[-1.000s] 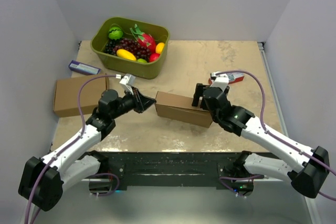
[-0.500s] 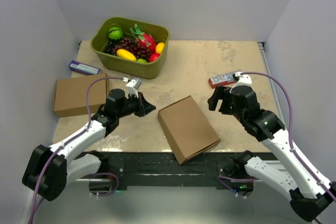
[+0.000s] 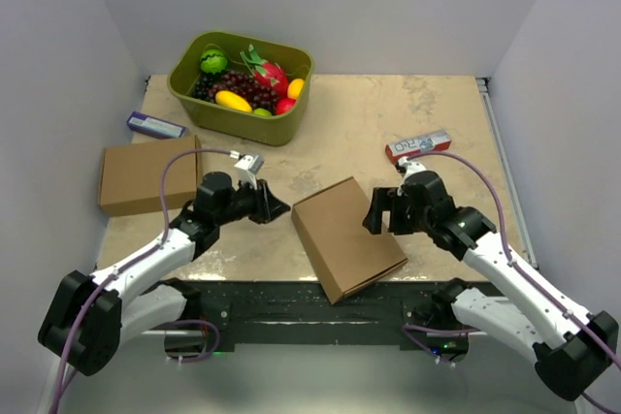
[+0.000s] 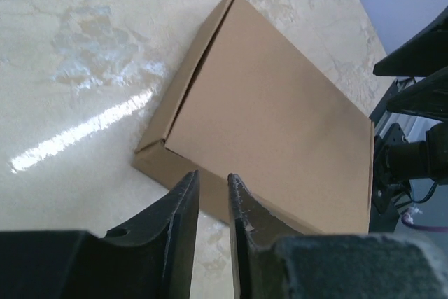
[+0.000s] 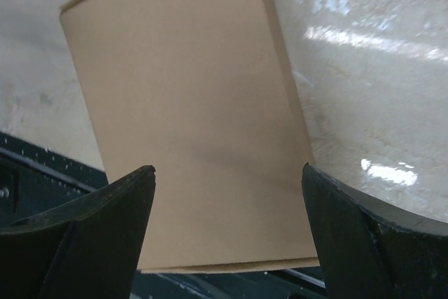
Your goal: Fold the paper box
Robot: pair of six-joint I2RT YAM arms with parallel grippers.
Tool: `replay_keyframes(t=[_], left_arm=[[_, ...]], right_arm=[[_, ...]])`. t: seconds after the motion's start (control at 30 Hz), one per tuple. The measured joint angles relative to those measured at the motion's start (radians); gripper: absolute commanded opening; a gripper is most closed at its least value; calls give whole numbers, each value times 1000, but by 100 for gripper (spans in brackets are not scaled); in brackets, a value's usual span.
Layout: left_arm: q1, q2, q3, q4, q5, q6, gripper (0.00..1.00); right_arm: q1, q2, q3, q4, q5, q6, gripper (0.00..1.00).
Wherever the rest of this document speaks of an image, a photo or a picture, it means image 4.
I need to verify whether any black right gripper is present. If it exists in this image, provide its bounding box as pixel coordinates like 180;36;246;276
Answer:
372;8;447;214

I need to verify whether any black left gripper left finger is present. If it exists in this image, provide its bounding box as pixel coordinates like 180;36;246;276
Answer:
1;171;200;298

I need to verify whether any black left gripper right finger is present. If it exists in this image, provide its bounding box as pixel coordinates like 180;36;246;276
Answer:
227;174;447;298

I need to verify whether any cardboard box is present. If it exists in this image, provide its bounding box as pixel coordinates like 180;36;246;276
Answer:
132;0;374;234

